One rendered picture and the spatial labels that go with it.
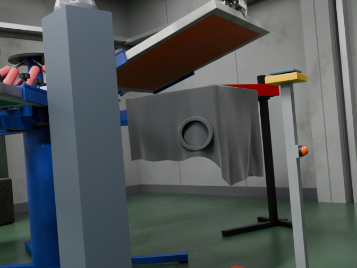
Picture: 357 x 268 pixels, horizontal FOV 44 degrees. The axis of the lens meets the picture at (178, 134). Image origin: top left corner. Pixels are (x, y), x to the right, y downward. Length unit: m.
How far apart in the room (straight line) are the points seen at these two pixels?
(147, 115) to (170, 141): 0.16
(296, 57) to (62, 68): 3.81
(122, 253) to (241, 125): 0.81
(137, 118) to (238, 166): 0.51
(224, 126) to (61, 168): 0.71
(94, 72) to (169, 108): 0.53
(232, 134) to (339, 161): 2.80
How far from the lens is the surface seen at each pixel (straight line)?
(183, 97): 1.91
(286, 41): 5.16
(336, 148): 4.65
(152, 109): 2.00
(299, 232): 1.84
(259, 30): 2.23
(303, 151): 1.79
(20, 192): 6.10
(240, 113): 2.02
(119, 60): 2.03
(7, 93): 1.74
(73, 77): 1.49
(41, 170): 2.77
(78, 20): 1.55
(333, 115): 4.64
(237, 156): 1.97
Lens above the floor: 0.72
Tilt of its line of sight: 1 degrees up
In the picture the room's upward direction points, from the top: 5 degrees counter-clockwise
